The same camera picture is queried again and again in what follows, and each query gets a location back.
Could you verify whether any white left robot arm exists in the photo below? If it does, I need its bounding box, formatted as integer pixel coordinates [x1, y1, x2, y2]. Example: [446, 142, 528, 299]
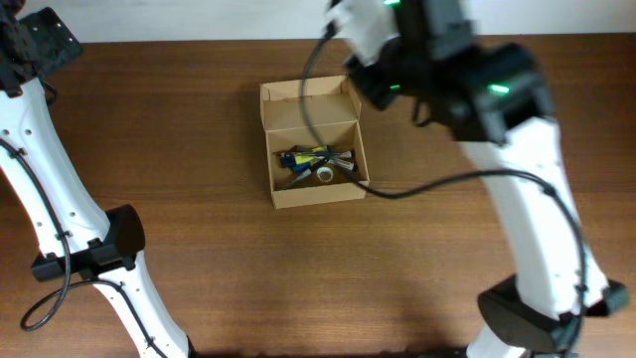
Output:
[1, 1, 197, 357]

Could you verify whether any yellow highlighter black cap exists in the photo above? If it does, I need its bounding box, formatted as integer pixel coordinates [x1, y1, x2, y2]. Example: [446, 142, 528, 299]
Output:
[277, 155, 322, 168]

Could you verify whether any black whiteboard marker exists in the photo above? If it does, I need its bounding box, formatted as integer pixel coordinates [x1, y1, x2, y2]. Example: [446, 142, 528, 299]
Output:
[292, 146, 358, 171]

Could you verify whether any black gel pen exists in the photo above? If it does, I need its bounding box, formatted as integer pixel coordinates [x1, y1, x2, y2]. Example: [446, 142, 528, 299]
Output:
[290, 146, 356, 159]

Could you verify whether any blue whiteboard marker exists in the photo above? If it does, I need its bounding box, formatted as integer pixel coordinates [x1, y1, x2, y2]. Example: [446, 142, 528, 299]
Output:
[292, 157, 358, 173]

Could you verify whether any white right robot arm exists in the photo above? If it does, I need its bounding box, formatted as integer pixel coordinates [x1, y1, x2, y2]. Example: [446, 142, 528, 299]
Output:
[328, 1, 629, 357]

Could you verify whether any yellow clear tape roll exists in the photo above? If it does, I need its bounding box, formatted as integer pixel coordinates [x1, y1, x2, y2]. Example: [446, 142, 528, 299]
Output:
[316, 166, 334, 183]

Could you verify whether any black sharpie permanent marker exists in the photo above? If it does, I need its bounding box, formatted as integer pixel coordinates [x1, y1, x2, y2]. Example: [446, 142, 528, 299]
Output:
[283, 157, 330, 190]

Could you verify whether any brown cardboard box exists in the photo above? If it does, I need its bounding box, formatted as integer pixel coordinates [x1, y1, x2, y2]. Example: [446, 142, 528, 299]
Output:
[260, 76, 370, 209]

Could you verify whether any blue ballpoint pen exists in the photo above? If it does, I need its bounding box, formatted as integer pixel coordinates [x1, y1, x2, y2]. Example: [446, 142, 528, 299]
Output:
[278, 150, 356, 159]

